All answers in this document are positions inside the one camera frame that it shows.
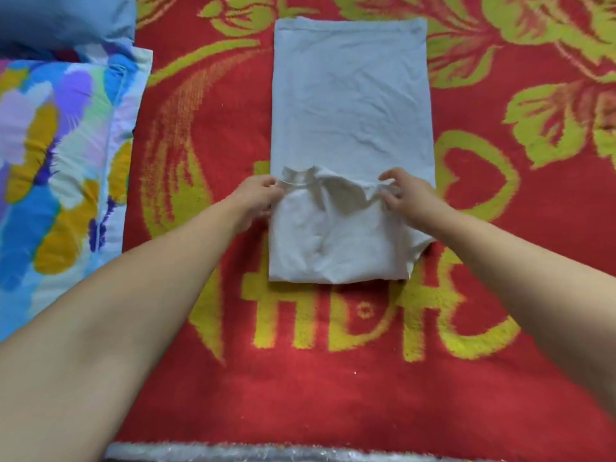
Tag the person's left hand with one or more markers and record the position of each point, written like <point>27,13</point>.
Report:
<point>255,199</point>

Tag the person's right hand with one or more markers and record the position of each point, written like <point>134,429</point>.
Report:
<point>414,197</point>

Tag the white t-shirt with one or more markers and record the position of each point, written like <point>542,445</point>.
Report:
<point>346,101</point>

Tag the person's right forearm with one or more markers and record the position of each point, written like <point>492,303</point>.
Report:
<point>539,293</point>

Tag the person's left forearm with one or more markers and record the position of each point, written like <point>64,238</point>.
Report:
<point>106,332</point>

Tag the red and yellow blanket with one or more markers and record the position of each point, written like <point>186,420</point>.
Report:
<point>481,361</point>

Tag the blue patterned pillow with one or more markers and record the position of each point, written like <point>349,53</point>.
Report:
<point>58,178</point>

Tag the pale blue pillow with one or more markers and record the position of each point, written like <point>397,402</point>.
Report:
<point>67,19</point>

